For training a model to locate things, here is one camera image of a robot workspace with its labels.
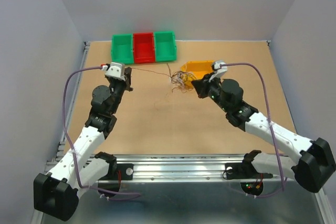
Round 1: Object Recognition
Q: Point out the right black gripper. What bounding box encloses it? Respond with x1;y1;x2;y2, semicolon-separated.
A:
193;71;230;113

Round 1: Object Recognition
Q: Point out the wire bundle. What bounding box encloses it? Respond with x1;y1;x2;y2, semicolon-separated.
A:
164;62;196;96

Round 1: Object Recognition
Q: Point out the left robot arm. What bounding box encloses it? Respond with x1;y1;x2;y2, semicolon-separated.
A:
33;62;133;221

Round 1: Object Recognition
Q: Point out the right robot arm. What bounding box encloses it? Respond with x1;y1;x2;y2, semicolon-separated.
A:
192;74;335;193

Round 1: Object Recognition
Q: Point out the yellow bin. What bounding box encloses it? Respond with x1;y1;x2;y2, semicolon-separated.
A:
180;60;213;90

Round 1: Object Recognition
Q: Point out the left green bin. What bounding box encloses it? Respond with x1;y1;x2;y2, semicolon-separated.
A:
111;34;134;65

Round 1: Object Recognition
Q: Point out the green bin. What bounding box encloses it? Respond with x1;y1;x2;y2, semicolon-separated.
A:
154;31;177;62
111;34;134;65

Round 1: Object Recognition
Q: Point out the red bin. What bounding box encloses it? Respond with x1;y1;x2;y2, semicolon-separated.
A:
133;33;155;64

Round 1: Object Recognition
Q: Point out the right green bin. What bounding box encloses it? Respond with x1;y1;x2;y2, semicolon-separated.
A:
154;31;177;62

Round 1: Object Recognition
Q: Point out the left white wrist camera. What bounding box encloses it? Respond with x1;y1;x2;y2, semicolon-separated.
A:
101;62;125;81

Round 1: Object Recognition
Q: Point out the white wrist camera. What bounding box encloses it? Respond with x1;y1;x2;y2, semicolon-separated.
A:
101;62;125;81
209;60;227;82

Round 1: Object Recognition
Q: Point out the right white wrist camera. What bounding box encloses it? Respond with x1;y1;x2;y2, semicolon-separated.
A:
209;60;227;82

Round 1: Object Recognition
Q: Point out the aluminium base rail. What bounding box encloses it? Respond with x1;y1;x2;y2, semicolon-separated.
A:
47;154;297;183

